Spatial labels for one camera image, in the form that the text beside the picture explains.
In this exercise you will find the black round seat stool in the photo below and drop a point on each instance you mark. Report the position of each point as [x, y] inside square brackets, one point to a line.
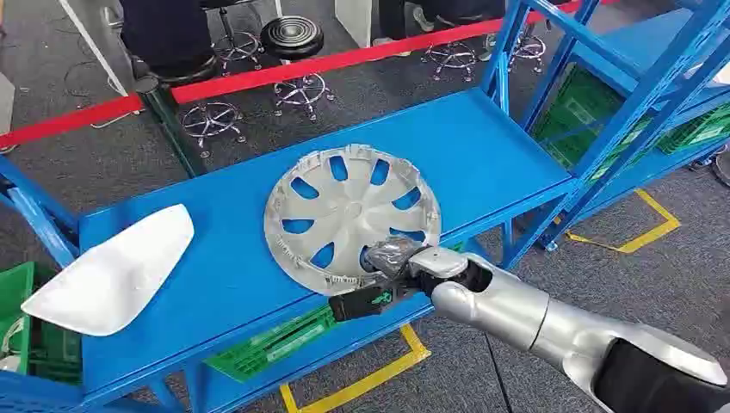
[292, 35]

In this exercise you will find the green plastic crate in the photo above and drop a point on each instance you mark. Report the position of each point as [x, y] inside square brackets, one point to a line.
[698, 131]
[274, 345]
[17, 296]
[576, 114]

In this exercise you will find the red barrier belt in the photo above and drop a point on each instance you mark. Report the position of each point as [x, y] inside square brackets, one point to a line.
[319, 62]

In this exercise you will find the person's shoe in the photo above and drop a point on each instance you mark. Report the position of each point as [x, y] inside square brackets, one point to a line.
[721, 165]

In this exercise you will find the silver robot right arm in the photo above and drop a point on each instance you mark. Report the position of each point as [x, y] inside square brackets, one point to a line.
[513, 313]

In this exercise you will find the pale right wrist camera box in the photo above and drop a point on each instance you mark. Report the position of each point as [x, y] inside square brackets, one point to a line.
[438, 261]

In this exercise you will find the white board panel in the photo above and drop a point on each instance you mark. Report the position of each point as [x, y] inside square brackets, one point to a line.
[353, 20]

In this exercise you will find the blue metal shelf rack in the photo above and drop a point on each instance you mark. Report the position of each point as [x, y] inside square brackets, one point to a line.
[228, 228]
[644, 62]

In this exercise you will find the white table leg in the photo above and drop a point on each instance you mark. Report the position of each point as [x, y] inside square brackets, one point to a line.
[94, 48]

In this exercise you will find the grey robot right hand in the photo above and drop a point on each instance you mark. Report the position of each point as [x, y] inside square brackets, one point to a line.
[393, 255]

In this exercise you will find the black barrier post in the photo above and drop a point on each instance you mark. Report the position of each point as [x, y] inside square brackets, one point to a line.
[171, 125]

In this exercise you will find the person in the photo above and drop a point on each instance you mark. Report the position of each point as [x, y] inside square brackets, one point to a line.
[165, 34]
[393, 20]

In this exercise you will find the chrome stool base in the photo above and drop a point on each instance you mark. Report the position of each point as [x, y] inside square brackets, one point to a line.
[450, 57]
[236, 45]
[212, 121]
[527, 47]

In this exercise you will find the white plastic car panel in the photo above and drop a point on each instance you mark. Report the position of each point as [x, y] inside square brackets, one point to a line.
[114, 273]

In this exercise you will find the silver plastic wheel hubcap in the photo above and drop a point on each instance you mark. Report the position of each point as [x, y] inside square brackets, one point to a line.
[348, 216]

